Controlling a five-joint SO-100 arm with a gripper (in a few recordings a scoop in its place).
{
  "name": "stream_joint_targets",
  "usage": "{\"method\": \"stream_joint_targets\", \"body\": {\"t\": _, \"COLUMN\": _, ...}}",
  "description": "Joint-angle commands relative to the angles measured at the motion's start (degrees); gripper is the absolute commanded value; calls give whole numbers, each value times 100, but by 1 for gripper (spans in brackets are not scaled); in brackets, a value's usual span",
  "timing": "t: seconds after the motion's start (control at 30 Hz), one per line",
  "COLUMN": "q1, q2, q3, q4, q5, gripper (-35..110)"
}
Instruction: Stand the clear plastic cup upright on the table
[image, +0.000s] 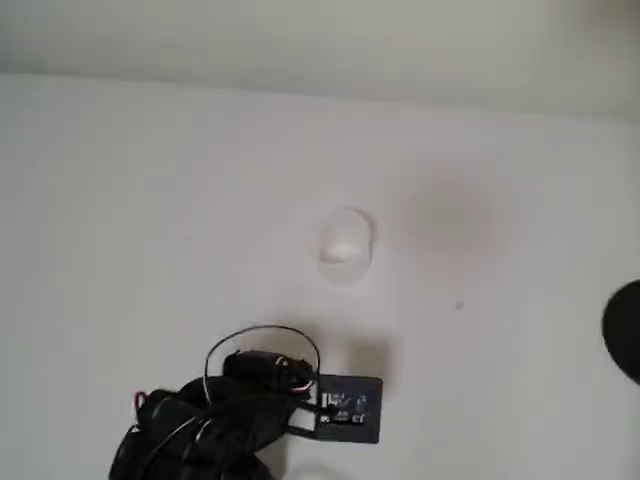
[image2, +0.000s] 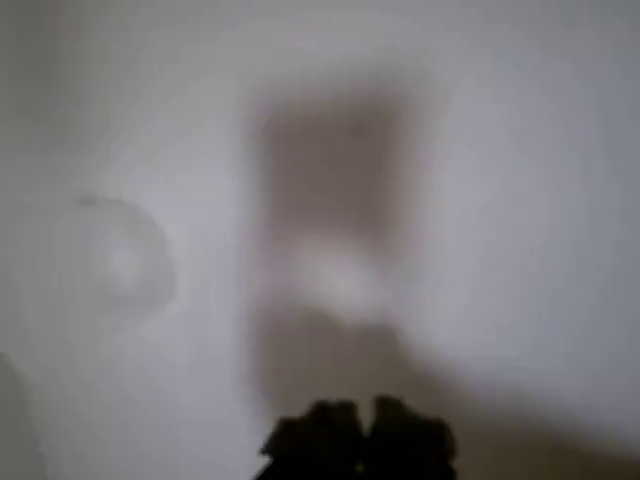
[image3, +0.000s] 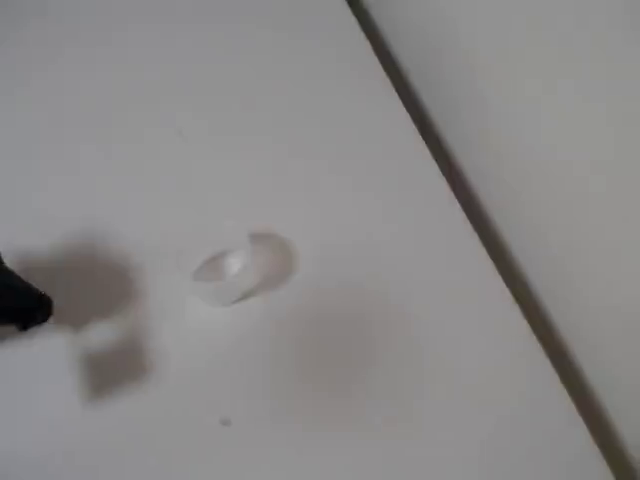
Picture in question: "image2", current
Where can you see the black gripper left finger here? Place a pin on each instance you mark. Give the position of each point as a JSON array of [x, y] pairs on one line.
[[320, 440]]

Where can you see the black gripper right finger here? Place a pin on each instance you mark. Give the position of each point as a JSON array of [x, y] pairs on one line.
[[410, 440]]

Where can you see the small translucent plastic cup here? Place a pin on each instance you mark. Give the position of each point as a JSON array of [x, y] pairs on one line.
[[120, 270]]

